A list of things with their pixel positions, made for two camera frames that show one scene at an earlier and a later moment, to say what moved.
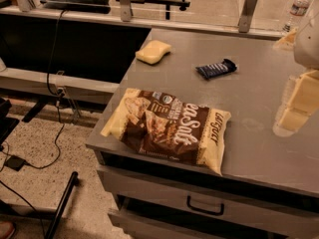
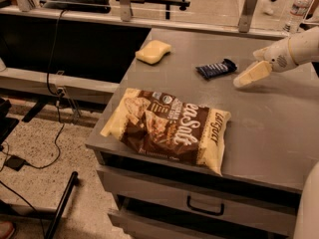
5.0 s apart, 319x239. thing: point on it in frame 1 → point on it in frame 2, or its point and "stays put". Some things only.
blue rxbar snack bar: x=209 y=71 stays put
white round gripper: x=308 y=45 → x=278 y=56
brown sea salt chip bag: x=159 y=124 stays put
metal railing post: x=248 y=7 stays put
